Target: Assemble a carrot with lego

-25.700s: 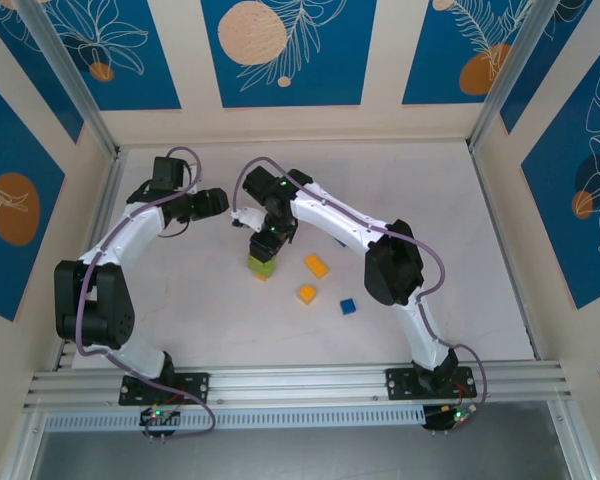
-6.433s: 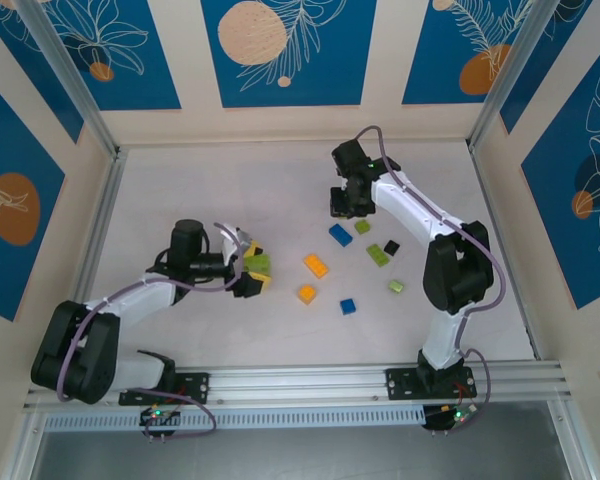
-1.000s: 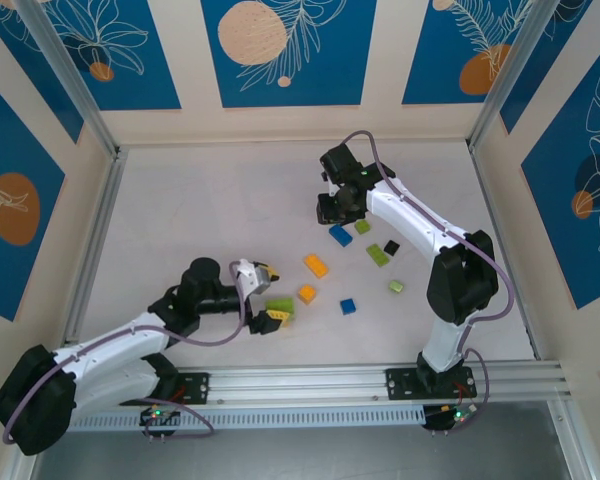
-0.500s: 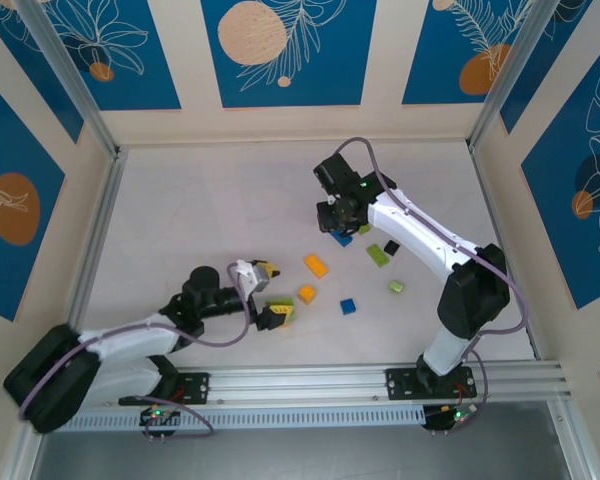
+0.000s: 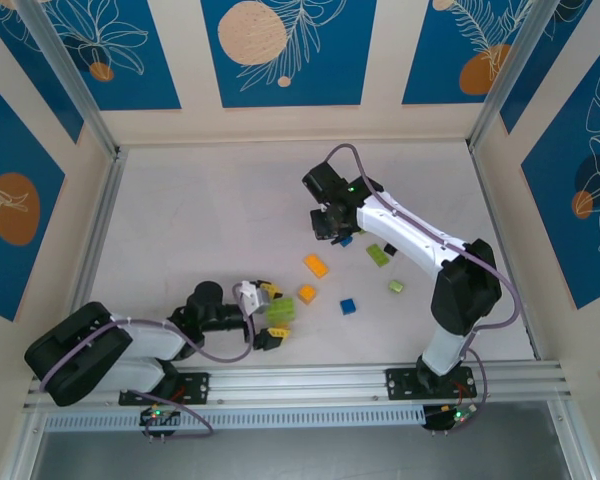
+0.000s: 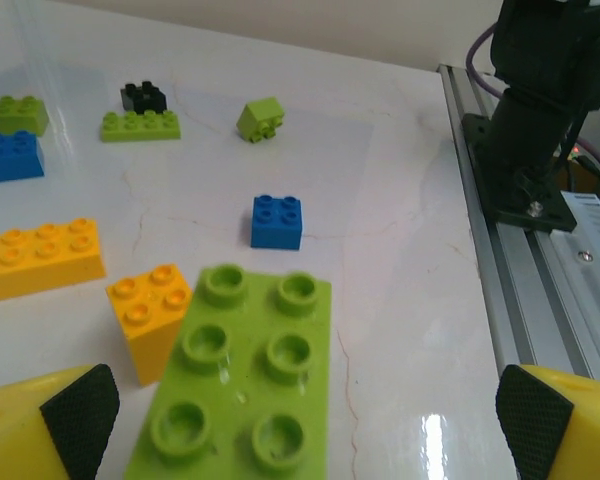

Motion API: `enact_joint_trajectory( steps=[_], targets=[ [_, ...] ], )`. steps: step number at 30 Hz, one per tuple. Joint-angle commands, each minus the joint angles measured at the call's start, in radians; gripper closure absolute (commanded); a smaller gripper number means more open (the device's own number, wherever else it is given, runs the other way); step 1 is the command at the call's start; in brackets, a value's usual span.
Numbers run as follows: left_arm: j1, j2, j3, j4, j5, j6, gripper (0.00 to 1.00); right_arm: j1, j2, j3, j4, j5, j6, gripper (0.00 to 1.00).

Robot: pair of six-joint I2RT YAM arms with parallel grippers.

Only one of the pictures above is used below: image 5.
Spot green two-by-four lego brick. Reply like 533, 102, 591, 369
365, 243, 392, 268
265, 306, 298, 325

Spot orange two-by-four lego brick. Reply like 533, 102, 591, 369
302, 253, 331, 279

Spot grey metal panel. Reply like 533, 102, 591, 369
29, 399, 574, 480

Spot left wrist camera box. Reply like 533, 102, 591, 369
232, 279, 272, 317

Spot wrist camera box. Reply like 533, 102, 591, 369
232, 279, 272, 317
309, 208, 332, 241

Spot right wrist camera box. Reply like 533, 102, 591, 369
309, 208, 332, 241

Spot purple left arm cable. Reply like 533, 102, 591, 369
39, 282, 259, 442

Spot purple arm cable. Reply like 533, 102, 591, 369
327, 143, 525, 407
39, 282, 259, 442

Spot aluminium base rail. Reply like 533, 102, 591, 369
22, 358, 566, 412

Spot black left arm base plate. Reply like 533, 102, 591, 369
118, 372, 212, 407

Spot white slotted cable duct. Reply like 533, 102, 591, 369
43, 404, 427, 432

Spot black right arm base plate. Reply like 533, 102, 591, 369
385, 366, 480, 401

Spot aluminium side rail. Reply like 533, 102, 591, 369
467, 139, 600, 480
0, 147, 127, 480

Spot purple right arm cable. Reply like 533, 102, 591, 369
327, 143, 525, 407

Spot aluminium frame post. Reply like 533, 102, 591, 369
14, 0, 121, 160
467, 0, 556, 151

